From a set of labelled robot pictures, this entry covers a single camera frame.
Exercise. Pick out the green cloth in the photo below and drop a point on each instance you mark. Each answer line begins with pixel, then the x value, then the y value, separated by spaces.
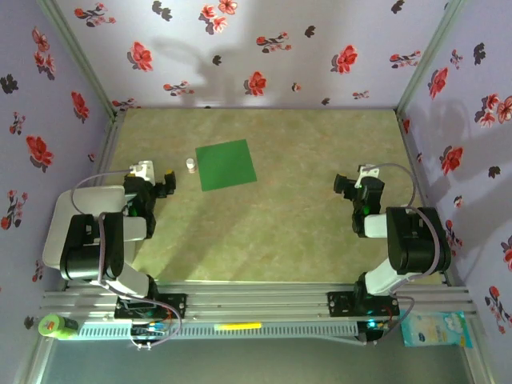
pixel 226 166

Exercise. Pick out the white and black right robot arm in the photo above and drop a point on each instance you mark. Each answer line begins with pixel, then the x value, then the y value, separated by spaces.
pixel 416 240

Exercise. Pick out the small white bottle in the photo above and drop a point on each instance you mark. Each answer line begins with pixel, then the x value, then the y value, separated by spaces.
pixel 191 165

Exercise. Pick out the white storage case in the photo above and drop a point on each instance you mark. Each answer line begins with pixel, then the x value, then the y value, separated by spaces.
pixel 92 200

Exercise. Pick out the small electronics board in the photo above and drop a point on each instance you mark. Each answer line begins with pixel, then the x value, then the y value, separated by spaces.
pixel 148 332
pixel 372 330

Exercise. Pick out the blue wet wipes packet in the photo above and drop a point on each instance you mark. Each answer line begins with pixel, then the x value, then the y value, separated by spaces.
pixel 436 330

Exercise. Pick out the yellow marker pen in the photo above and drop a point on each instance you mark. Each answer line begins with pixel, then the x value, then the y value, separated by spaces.
pixel 238 326

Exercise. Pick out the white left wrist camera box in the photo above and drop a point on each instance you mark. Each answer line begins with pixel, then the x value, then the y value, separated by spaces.
pixel 142 170

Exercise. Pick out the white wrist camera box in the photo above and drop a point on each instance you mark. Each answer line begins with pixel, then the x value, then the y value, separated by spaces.
pixel 368 172
pixel 142 170

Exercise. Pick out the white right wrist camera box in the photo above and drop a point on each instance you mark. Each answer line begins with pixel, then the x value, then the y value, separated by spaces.
pixel 368 172

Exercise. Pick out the aluminium side rail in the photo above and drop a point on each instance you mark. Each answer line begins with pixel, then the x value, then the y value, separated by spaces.
pixel 414 152
pixel 108 148

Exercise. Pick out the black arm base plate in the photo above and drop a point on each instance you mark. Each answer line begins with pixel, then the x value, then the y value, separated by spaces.
pixel 338 304
pixel 176 306

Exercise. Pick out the aluminium frame rail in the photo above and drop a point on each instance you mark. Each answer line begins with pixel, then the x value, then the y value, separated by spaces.
pixel 256 300

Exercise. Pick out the aluminium corner post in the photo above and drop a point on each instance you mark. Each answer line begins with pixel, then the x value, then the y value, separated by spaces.
pixel 430 56
pixel 80 56

